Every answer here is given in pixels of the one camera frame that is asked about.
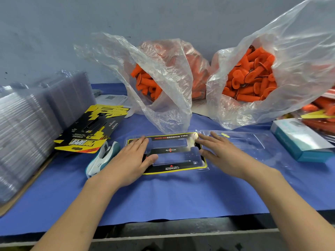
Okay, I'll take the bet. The teal white cardboard box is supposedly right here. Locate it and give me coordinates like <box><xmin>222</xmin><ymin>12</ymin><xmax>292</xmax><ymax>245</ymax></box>
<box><xmin>270</xmin><ymin>119</ymin><xmax>334</xmax><ymax>163</ymax></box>

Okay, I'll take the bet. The person's left hand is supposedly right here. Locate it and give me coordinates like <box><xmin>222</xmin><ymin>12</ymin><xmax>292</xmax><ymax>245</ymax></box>
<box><xmin>93</xmin><ymin>136</ymin><xmax>159</xmax><ymax>190</ymax></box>

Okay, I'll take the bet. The teal hand stapler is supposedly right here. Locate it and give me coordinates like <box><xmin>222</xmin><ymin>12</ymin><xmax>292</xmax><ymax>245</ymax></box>
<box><xmin>85</xmin><ymin>141</ymin><xmax>120</xmax><ymax>179</ymax></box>

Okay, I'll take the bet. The yellow black backing card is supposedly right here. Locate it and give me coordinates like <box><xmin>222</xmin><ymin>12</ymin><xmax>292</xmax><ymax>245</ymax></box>
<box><xmin>126</xmin><ymin>133</ymin><xmax>208</xmax><ymax>176</ymax></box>

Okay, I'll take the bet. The person's right forearm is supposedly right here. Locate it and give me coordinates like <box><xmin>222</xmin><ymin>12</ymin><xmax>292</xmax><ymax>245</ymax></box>
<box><xmin>254</xmin><ymin>170</ymin><xmax>335</xmax><ymax>251</ymax></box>

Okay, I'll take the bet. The white printed paper sheet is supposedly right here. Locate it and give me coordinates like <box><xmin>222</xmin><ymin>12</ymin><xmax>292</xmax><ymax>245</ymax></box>
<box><xmin>94</xmin><ymin>94</ymin><xmax>136</xmax><ymax>117</ymax></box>

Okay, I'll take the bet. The person's right hand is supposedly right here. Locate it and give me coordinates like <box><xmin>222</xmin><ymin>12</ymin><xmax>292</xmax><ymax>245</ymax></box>
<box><xmin>195</xmin><ymin>131</ymin><xmax>281</xmax><ymax>183</ymax></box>

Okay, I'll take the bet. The stack of clear blister shells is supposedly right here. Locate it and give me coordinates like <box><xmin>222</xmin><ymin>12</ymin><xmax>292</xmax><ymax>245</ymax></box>
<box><xmin>0</xmin><ymin>70</ymin><xmax>96</xmax><ymax>204</ymax></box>

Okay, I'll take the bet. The person's left forearm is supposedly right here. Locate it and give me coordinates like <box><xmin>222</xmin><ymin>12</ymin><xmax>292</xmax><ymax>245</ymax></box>
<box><xmin>31</xmin><ymin>177</ymin><xmax>126</xmax><ymax>251</ymax></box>

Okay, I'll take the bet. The large clear plastic bag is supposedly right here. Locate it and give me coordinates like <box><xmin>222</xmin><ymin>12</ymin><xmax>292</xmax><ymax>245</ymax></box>
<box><xmin>207</xmin><ymin>0</ymin><xmax>335</xmax><ymax>130</ymax></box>

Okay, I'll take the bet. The stack of yellow black cards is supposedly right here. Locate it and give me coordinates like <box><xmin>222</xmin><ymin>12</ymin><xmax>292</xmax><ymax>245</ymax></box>
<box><xmin>54</xmin><ymin>104</ymin><xmax>132</xmax><ymax>154</ymax></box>

